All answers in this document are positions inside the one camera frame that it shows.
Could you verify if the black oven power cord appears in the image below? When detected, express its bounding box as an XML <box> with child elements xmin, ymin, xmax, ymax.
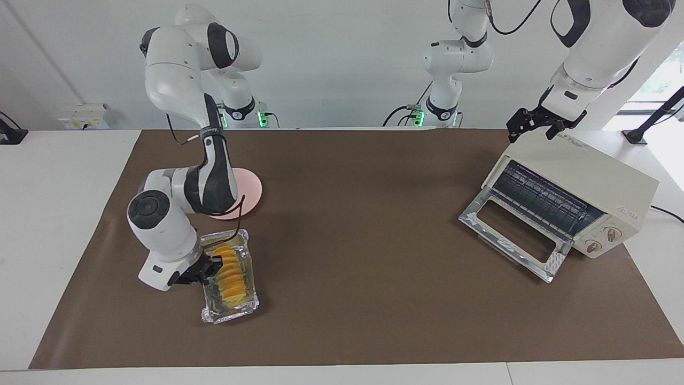
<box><xmin>649</xmin><ymin>206</ymin><xmax>684</xmax><ymax>224</ymax></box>

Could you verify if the white wall power outlet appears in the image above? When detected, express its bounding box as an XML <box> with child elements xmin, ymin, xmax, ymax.
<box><xmin>58</xmin><ymin>103</ymin><xmax>111</xmax><ymax>130</ymax></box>

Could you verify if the cream toaster oven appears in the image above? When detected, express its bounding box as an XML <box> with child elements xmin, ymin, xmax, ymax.
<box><xmin>481</xmin><ymin>128</ymin><xmax>659</xmax><ymax>260</ymax></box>

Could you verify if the pink round plate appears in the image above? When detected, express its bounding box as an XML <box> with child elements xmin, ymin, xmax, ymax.
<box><xmin>208</xmin><ymin>167</ymin><xmax>263</xmax><ymax>221</ymax></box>

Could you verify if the sliced orange bread loaf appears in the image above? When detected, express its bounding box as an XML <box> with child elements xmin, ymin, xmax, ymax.
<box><xmin>211</xmin><ymin>245</ymin><xmax>249</xmax><ymax>311</ymax></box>

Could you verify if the aluminium foil tray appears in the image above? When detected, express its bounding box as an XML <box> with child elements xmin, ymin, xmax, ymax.
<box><xmin>200</xmin><ymin>229</ymin><xmax>261</xmax><ymax>325</ymax></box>

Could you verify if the bright window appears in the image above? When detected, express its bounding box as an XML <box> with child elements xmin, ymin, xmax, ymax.
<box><xmin>604</xmin><ymin>42</ymin><xmax>684</xmax><ymax>116</ymax></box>

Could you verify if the glass oven door chrome frame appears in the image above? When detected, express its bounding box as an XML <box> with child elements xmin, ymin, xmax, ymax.
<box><xmin>458</xmin><ymin>190</ymin><xmax>573</xmax><ymax>284</ymax></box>

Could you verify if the black left base cable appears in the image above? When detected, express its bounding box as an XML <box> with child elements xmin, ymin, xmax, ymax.
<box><xmin>382</xmin><ymin>80</ymin><xmax>429</xmax><ymax>129</ymax></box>

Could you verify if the brown table mat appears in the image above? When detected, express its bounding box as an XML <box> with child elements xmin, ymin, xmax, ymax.
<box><xmin>28</xmin><ymin>128</ymin><xmax>684</xmax><ymax>371</ymax></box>

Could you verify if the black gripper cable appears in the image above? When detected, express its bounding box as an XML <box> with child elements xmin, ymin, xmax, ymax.
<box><xmin>486</xmin><ymin>0</ymin><xmax>543</xmax><ymax>36</ymax></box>
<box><xmin>165</xmin><ymin>111</ymin><xmax>247</xmax><ymax>252</ymax></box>

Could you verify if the wire oven rack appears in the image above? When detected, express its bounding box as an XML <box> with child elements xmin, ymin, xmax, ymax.
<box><xmin>492</xmin><ymin>160</ymin><xmax>604</xmax><ymax>238</ymax></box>

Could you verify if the black camera stand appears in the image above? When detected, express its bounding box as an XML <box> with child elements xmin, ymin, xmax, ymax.
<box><xmin>623</xmin><ymin>86</ymin><xmax>684</xmax><ymax>145</ymax></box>

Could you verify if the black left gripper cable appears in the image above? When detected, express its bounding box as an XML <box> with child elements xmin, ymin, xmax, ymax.
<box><xmin>486</xmin><ymin>0</ymin><xmax>543</xmax><ymax>36</ymax></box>

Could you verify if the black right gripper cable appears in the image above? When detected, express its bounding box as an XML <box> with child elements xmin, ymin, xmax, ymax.
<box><xmin>165</xmin><ymin>111</ymin><xmax>247</xmax><ymax>252</ymax></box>

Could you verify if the black table clamp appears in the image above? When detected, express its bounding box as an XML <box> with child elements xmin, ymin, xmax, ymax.
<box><xmin>0</xmin><ymin>111</ymin><xmax>28</xmax><ymax>145</ymax></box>

